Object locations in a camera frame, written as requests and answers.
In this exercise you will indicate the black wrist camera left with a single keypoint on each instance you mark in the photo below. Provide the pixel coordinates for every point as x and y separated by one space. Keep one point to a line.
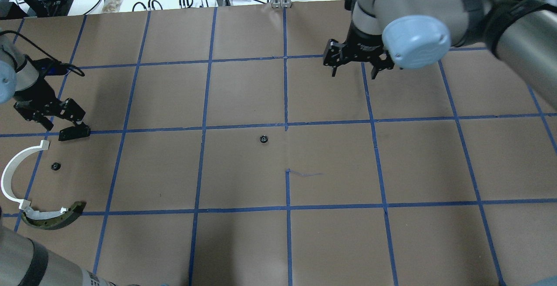
52 67

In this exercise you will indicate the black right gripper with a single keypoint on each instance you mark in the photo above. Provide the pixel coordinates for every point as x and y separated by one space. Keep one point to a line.
364 42

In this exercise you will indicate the dark green brake shoe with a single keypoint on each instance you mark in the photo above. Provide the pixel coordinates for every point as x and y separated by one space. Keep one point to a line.
53 220

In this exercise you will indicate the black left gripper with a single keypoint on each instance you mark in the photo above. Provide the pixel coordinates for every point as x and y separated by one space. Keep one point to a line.
34 92

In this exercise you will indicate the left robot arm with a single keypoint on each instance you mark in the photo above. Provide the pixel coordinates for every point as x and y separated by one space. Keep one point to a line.
25 262

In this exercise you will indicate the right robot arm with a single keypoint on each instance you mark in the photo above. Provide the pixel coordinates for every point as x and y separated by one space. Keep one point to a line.
412 34

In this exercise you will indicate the small black flat part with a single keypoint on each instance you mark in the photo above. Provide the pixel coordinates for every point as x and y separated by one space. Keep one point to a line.
75 132

